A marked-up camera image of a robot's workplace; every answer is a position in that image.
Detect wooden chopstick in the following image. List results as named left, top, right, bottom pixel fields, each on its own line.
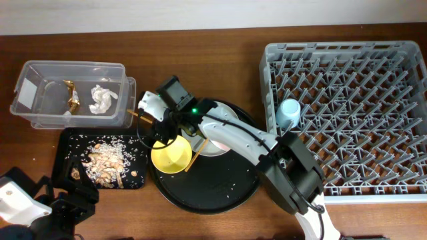
left=126, top=109, right=153, bottom=124
left=184, top=138, right=209, bottom=172

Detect round black tray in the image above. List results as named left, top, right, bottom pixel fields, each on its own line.
left=148, top=98, right=268, bottom=215

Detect clear plastic bin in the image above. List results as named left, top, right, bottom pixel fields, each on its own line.
left=9, top=61, right=136, bottom=129

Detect pink cup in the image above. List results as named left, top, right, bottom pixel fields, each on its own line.
left=212, top=141, right=230, bottom=151

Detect white tissue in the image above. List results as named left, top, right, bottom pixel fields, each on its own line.
left=89, top=85, right=118, bottom=115

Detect yellow bowl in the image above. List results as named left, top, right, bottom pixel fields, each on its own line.
left=151, top=135, right=193, bottom=174

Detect blue cup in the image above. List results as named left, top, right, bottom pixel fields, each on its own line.
left=276, top=99, right=301, bottom=129

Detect white plate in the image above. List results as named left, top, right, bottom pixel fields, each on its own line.
left=181, top=101, right=238, bottom=157

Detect grey dishwasher rack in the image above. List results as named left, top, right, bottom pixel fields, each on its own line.
left=259, top=41, right=426, bottom=205

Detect black rectangular tray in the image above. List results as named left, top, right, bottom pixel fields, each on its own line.
left=55, top=128, right=149, bottom=189

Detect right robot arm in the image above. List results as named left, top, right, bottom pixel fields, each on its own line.
left=138, top=95, right=342, bottom=239

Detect gold candy wrapper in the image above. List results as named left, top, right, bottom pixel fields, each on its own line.
left=63, top=80, right=80, bottom=115

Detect food scraps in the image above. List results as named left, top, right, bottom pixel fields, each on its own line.
left=79, top=143, right=142, bottom=189

